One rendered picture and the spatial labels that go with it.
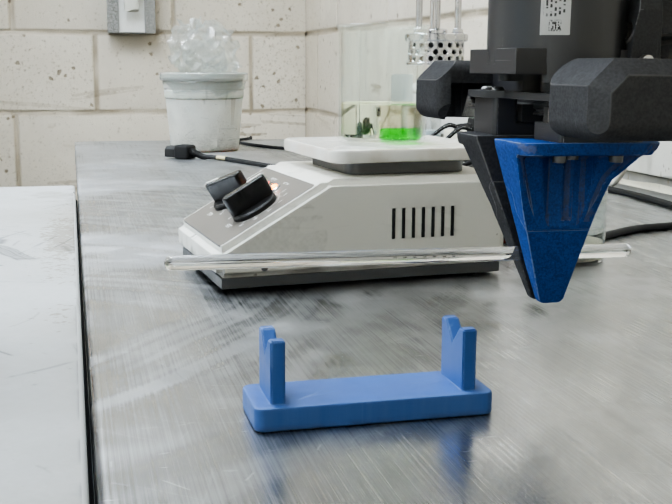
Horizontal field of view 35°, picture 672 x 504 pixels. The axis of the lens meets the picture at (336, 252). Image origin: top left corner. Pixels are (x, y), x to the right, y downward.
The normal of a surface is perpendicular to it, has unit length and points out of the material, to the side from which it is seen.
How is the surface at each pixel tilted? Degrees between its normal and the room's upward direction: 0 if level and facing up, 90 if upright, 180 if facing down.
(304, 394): 0
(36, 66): 90
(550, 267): 106
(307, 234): 90
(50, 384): 0
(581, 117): 89
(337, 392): 0
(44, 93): 90
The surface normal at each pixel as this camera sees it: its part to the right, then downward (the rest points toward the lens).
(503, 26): -0.84, 0.08
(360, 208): 0.33, 0.17
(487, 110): -0.97, 0.03
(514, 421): 0.00, -0.98
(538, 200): 0.23, 0.44
